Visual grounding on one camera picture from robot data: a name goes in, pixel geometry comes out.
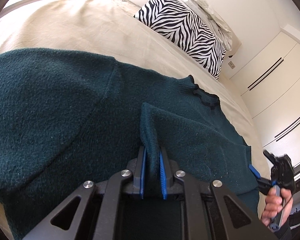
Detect cream upholstered headboard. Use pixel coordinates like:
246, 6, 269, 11
165, 0, 243, 55

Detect beige bed cover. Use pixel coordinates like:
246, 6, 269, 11
0, 0, 271, 240

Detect zebra print pillow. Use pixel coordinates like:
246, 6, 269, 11
134, 0, 226, 79

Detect person's right hand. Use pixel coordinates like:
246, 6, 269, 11
261, 187, 293, 226

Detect dark green knit sweater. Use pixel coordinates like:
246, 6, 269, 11
0, 48, 259, 239

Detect white wardrobe with black handles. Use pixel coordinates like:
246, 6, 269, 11
231, 32, 300, 166

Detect crumpled white duvet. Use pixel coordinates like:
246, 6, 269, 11
174, 0, 235, 51

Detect wall power socket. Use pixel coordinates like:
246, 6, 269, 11
228, 61, 235, 69

